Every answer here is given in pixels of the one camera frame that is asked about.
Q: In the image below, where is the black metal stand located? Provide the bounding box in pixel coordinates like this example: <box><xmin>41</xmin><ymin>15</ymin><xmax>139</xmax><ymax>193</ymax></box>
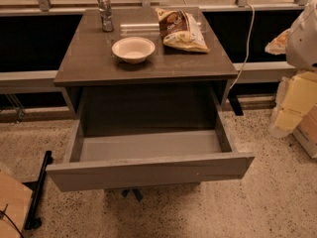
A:
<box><xmin>24</xmin><ymin>151</ymin><xmax>53</xmax><ymax>230</ymax></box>

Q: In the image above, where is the wooden board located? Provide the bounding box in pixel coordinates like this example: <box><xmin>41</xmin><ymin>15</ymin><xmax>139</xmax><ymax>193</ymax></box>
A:
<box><xmin>0</xmin><ymin>171</ymin><xmax>32</xmax><ymax>238</ymax></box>

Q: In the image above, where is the grey top drawer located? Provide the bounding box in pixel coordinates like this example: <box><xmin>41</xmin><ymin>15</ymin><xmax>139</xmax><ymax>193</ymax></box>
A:
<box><xmin>47</xmin><ymin>86</ymin><xmax>255</xmax><ymax>191</ymax></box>

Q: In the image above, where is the brown chip bag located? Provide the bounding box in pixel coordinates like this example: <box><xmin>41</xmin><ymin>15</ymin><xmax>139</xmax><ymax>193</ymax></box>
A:
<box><xmin>156</xmin><ymin>8</ymin><xmax>209</xmax><ymax>54</ymax></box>

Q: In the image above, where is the black cable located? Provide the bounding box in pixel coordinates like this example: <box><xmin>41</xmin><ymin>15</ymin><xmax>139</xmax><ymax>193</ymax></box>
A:
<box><xmin>0</xmin><ymin>203</ymin><xmax>25</xmax><ymax>238</ymax></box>

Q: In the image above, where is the white paper bowl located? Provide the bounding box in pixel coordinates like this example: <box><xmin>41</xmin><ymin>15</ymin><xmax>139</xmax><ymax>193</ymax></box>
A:
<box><xmin>112</xmin><ymin>37</ymin><xmax>156</xmax><ymax>64</ymax></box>

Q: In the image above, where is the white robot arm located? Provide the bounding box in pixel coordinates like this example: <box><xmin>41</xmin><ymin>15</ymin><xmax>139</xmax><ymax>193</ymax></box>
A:
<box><xmin>264</xmin><ymin>0</ymin><xmax>317</xmax><ymax>138</ymax></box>

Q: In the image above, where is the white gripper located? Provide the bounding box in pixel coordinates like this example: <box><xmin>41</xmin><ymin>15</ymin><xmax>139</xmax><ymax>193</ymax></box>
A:
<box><xmin>268</xmin><ymin>71</ymin><xmax>317</xmax><ymax>138</ymax></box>

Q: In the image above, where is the white cable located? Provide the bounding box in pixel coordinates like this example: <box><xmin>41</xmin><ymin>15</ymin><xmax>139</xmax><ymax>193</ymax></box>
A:
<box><xmin>227</xmin><ymin>2</ymin><xmax>257</xmax><ymax>91</ymax></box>

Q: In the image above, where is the grey drawer cabinet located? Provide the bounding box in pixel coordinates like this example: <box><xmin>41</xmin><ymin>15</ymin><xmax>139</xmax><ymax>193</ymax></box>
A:
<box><xmin>53</xmin><ymin>6</ymin><xmax>240</xmax><ymax>117</ymax></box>

